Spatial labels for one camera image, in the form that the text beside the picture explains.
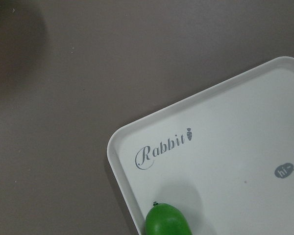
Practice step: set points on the cream rabbit tray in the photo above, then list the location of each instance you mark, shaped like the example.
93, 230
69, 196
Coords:
224, 156

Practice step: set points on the green lime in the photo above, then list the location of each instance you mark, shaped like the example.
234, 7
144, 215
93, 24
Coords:
165, 219

